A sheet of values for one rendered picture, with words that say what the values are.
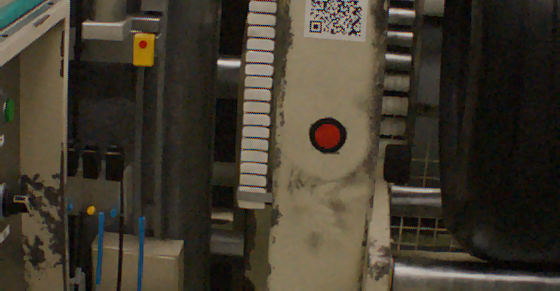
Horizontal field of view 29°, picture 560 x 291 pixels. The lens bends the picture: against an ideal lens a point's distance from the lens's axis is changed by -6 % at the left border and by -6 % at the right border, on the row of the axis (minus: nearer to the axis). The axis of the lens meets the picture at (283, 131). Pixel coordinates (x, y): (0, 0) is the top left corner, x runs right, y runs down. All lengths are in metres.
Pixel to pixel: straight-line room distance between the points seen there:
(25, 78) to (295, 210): 0.46
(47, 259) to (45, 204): 0.06
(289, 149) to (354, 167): 0.08
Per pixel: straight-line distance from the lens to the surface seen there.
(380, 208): 1.53
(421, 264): 1.43
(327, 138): 1.44
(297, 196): 1.47
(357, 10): 1.40
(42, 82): 1.17
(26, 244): 1.23
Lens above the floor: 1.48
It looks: 17 degrees down
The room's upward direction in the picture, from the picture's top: 4 degrees clockwise
